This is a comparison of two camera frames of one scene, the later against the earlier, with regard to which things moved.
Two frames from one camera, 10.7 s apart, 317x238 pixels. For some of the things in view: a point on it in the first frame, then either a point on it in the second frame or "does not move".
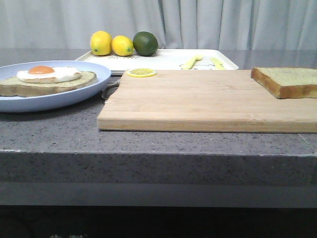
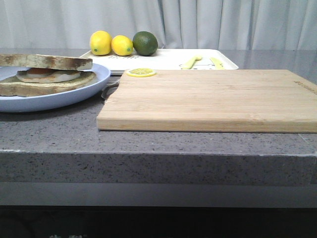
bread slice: (287, 83) → (35, 61)
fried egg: (44, 74) does not move
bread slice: (15, 87) does not move
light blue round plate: (41, 102) does not move
